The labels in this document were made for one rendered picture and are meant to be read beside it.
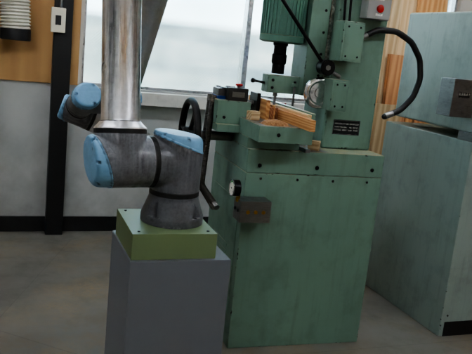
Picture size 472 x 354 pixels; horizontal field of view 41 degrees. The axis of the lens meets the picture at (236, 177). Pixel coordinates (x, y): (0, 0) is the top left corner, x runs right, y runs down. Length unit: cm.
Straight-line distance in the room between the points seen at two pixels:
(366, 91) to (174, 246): 116
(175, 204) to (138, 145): 21
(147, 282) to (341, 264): 103
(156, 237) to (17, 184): 209
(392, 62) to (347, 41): 172
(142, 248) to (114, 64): 52
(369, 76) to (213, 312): 120
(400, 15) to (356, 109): 176
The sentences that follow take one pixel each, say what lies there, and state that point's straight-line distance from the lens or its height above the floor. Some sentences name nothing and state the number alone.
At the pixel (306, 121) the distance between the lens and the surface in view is 226.
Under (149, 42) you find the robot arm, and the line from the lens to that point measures 207.
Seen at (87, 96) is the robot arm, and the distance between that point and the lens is 216.
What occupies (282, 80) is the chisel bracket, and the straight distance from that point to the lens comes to 256.
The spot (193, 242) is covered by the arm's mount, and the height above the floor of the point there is 60.
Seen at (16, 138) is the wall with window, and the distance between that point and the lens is 376.
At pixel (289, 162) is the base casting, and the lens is 241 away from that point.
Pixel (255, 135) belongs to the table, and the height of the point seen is 86.
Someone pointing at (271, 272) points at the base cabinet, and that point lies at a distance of 252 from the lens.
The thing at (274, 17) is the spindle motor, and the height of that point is 129.
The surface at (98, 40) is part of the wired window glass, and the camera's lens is 382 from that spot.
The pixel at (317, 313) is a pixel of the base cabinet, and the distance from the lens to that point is 267.
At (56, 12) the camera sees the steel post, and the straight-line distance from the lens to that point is 361.
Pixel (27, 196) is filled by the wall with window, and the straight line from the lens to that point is 383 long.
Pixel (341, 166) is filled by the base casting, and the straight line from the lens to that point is 251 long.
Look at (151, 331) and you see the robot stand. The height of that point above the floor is 34.
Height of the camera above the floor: 116
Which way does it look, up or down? 11 degrees down
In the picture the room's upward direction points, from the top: 6 degrees clockwise
